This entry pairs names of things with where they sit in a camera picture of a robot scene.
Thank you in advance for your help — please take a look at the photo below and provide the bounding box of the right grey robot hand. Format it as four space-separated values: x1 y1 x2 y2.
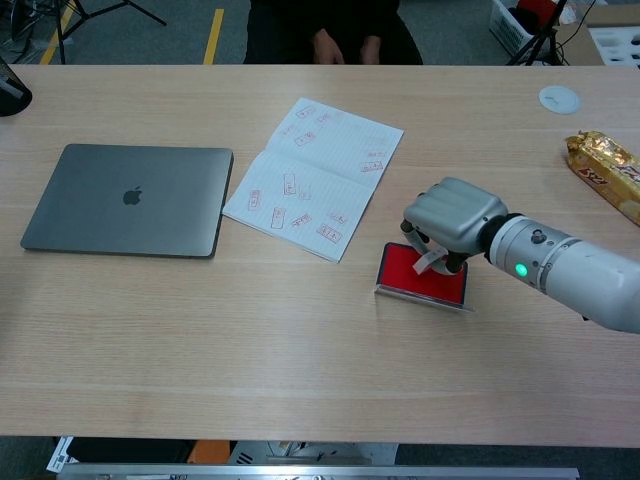
399 176 509 276

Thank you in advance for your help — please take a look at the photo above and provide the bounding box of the red and white stamp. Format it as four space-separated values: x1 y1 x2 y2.
412 245 449 276

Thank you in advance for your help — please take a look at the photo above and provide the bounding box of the red ink pad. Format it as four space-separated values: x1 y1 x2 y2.
374 241 476 314

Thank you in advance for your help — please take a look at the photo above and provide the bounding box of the open stamped lined notebook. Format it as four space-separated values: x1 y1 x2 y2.
222 96 405 264

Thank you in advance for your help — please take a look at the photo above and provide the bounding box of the gold snack packet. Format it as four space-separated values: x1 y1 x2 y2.
564 129 640 226

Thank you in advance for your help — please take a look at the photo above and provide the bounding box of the white plastic basket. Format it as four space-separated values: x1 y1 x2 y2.
488 0 559 57

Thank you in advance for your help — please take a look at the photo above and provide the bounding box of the black tripod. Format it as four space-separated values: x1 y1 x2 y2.
9 0 168 65
505 0 571 67

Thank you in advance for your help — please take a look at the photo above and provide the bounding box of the cardboard box with foam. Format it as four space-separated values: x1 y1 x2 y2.
554 7 640 66

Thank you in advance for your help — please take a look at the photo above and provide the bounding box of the seated person in black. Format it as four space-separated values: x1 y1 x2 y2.
243 0 425 66

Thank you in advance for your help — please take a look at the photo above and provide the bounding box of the grey closed laptop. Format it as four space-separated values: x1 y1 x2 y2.
19 143 235 259

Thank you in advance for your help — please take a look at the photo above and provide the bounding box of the orange block under table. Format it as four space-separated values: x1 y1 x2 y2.
188 439 236 465

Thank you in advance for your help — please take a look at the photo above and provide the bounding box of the black lamp base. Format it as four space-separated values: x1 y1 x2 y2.
0 55 34 118

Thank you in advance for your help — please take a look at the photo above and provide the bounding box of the white printed label sheet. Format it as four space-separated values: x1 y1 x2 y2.
46 436 76 474

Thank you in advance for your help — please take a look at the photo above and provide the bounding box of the round white cable grommet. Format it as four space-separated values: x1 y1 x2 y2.
538 84 582 116

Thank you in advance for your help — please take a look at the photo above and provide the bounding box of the aluminium profile rail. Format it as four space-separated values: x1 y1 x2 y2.
55 464 581 480

